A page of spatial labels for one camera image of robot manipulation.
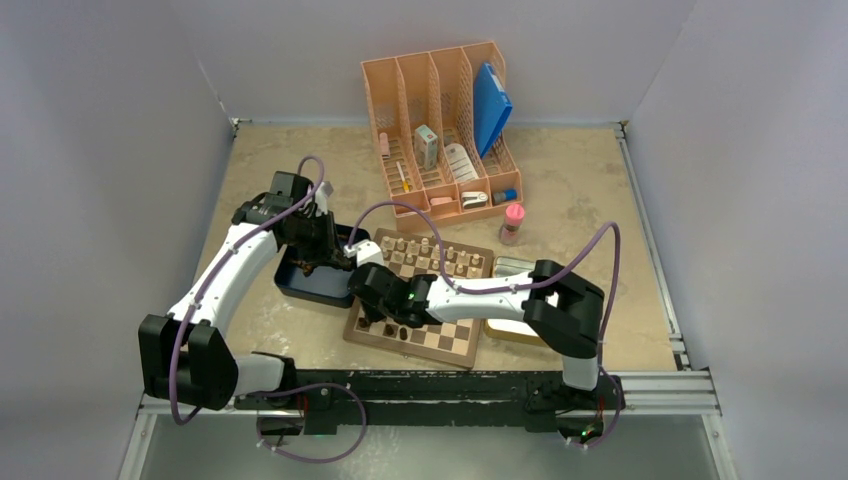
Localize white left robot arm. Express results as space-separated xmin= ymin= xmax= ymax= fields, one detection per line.
xmin=138 ymin=171 xmax=355 ymax=410

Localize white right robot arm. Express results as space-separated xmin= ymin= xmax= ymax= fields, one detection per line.
xmin=348 ymin=260 xmax=605 ymax=407

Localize dark chess pieces in tray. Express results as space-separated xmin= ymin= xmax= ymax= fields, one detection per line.
xmin=297 ymin=261 xmax=321 ymax=276

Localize light chess pieces row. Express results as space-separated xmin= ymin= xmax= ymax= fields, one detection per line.
xmin=376 ymin=233 xmax=494 ymax=279

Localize wooden chess board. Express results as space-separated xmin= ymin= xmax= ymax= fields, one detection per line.
xmin=343 ymin=228 xmax=495 ymax=369

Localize dark blue tin tray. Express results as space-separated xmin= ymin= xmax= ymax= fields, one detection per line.
xmin=274 ymin=218 xmax=355 ymax=309

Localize yellow pen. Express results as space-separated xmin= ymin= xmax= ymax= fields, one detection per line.
xmin=396 ymin=161 xmax=411 ymax=193

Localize white stapler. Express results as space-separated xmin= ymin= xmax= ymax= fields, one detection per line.
xmin=460 ymin=191 xmax=489 ymax=210

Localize white labelled packet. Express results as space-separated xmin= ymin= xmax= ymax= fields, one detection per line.
xmin=445 ymin=143 xmax=480 ymax=183

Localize white red small box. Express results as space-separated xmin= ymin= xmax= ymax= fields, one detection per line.
xmin=413 ymin=124 xmax=438 ymax=170

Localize pink cap bottle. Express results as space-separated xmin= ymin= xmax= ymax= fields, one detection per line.
xmin=499 ymin=203 xmax=526 ymax=245

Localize blue cap glue stick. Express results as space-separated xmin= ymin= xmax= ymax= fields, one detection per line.
xmin=492 ymin=189 xmax=517 ymax=206

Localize orange file organizer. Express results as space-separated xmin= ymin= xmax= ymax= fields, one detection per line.
xmin=361 ymin=41 xmax=524 ymax=232

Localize blue folder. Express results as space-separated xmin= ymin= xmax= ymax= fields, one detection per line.
xmin=473 ymin=62 xmax=513 ymax=158

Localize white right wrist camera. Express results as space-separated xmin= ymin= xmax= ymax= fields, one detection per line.
xmin=343 ymin=240 xmax=384 ymax=268

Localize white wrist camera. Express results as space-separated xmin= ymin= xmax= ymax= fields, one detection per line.
xmin=311 ymin=181 xmax=333 ymax=216
xmin=343 ymin=240 xmax=384 ymax=268

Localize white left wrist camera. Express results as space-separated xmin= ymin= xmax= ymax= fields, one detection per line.
xmin=311 ymin=181 xmax=333 ymax=216

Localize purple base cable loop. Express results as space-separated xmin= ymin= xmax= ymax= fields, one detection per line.
xmin=255 ymin=384 xmax=369 ymax=465

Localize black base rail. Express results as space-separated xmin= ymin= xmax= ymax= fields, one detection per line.
xmin=235 ymin=369 xmax=626 ymax=440

